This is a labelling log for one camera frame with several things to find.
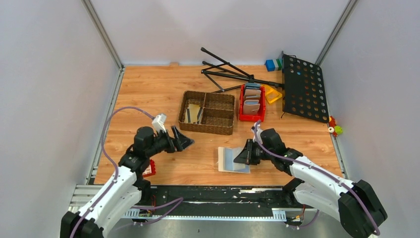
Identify black folding music stand legs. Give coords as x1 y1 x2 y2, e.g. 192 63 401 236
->
200 47 285 93

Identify gold credit cards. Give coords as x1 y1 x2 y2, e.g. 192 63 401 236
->
184 104 204 124

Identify yellow transparent tray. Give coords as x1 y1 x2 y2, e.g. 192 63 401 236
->
263 85 283 104

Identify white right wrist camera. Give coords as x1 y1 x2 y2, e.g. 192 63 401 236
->
253 125 263 143

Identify brown wicker divided basket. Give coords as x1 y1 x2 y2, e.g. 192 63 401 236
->
178 91 235 135

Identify white card holder wallet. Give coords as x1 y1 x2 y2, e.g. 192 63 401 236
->
218 147 251 174

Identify card holders in red bin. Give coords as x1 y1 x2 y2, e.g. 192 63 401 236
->
242 83 262 115

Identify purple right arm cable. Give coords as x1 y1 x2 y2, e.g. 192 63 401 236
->
252 119 381 237

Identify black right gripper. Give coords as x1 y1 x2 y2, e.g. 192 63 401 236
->
234 139 274 166

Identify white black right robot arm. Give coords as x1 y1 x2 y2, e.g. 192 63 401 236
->
225 127 388 238

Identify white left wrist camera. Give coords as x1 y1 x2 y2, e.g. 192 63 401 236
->
152 113 167 133

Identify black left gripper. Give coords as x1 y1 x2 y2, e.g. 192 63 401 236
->
147 125 195 158

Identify blue green toy block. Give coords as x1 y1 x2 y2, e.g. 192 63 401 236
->
264 59 283 72

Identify red plastic bin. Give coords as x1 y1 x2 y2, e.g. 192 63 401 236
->
238 83 266 122

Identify red green small toy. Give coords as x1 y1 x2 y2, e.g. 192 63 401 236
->
328 116 343 137

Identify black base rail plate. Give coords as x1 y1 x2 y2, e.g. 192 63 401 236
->
134 185 315 218

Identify black perforated music stand desk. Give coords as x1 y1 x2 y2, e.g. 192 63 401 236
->
281 54 329 123

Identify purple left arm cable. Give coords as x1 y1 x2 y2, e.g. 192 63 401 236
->
69 106 184 238

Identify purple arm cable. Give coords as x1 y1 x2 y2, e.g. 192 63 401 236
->
252 119 381 237
69 106 184 238

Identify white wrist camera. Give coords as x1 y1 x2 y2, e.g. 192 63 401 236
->
253 125 263 143
152 113 167 133

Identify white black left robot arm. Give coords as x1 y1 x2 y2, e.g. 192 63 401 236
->
59 126 194 238

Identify red white toy block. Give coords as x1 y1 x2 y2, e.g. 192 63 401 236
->
142 159 156 178

